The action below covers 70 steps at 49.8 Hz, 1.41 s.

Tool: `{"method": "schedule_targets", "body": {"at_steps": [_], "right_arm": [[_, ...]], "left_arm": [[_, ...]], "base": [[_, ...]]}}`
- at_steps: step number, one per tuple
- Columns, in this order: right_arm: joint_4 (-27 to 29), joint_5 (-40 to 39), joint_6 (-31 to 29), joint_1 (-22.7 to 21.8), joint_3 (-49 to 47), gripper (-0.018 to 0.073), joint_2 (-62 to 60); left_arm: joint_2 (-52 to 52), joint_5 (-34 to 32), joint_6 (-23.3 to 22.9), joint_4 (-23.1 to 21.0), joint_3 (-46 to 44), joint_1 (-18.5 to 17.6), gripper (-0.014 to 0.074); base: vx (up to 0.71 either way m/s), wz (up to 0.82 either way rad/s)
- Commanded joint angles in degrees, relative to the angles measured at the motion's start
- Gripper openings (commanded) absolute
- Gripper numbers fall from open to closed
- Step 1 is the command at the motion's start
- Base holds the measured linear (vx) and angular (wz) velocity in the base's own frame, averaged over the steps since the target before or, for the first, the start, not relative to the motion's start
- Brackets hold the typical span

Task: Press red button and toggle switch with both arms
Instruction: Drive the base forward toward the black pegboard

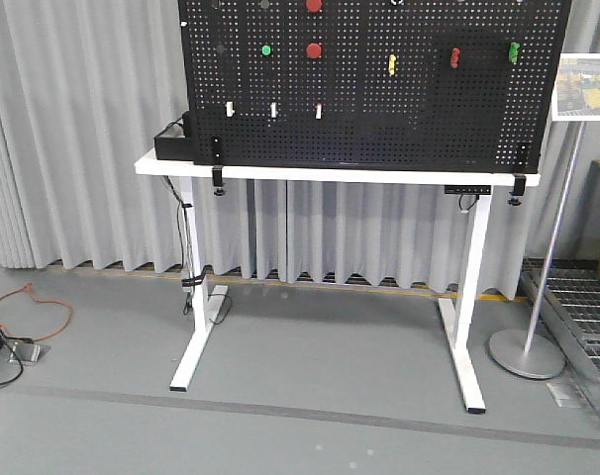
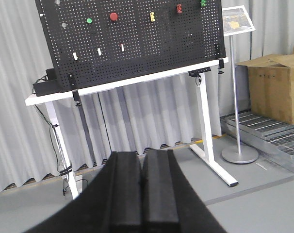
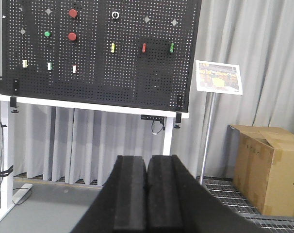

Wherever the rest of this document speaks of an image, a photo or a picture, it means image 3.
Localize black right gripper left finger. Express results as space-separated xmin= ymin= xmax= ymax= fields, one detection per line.
xmin=72 ymin=155 xmax=147 ymax=233

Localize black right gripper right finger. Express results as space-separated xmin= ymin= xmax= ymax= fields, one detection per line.
xmin=147 ymin=155 xmax=265 ymax=233

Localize black white rotary selector switch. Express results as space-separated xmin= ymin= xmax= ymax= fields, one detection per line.
xmin=111 ymin=11 xmax=120 ymax=20

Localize lower red push button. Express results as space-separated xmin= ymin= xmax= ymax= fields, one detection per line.
xmin=67 ymin=32 xmax=77 ymax=41

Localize red push button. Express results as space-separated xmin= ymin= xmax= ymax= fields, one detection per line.
xmin=68 ymin=9 xmax=78 ymax=18
xmin=67 ymin=32 xmax=77 ymax=41

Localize green push button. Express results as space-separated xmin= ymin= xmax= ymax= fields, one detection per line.
xmin=44 ymin=31 xmax=51 ymax=37

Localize upper red push button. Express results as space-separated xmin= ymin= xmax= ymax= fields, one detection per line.
xmin=68 ymin=9 xmax=78 ymax=18

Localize metal floor grating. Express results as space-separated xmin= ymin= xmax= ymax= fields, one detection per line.
xmin=203 ymin=176 xmax=294 ymax=233

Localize black right table clamp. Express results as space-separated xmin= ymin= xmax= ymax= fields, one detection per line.
xmin=174 ymin=112 xmax=182 ymax=129

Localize black table clamp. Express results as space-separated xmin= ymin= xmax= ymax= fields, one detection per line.
xmin=10 ymin=96 xmax=19 ymax=114
xmin=174 ymin=112 xmax=182 ymax=129

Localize grey curtain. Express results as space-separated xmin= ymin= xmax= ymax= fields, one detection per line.
xmin=9 ymin=0 xmax=294 ymax=183

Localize black under-table control box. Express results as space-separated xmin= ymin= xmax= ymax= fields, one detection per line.
xmin=141 ymin=115 xmax=164 ymax=122

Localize brown cardboard box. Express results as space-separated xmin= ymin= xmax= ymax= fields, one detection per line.
xmin=229 ymin=125 xmax=294 ymax=217

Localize white power strip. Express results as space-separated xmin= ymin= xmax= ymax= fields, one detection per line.
xmin=12 ymin=183 xmax=33 ymax=205

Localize silver sign stand pole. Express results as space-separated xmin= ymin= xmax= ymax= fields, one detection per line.
xmin=199 ymin=93 xmax=217 ymax=185

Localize printed sign on board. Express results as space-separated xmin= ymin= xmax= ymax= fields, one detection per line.
xmin=195 ymin=60 xmax=243 ymax=95

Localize black left table clamp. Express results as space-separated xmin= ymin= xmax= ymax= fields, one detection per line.
xmin=10 ymin=96 xmax=19 ymax=114

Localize black perforated pegboard panel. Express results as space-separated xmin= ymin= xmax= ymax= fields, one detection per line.
xmin=2 ymin=0 xmax=202 ymax=112

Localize white table frame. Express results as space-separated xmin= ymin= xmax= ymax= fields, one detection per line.
xmin=0 ymin=94 xmax=176 ymax=222

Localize green toggle switch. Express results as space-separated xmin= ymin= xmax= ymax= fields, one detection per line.
xmin=170 ymin=43 xmax=175 ymax=53

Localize red toggle switch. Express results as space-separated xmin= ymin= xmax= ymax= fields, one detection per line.
xmin=142 ymin=43 xmax=147 ymax=53

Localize white green rocker switch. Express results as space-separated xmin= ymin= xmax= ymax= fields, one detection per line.
xmin=47 ymin=62 xmax=53 ymax=70

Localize white yellow rocker switch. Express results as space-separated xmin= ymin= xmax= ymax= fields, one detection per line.
xmin=22 ymin=59 xmax=29 ymax=68

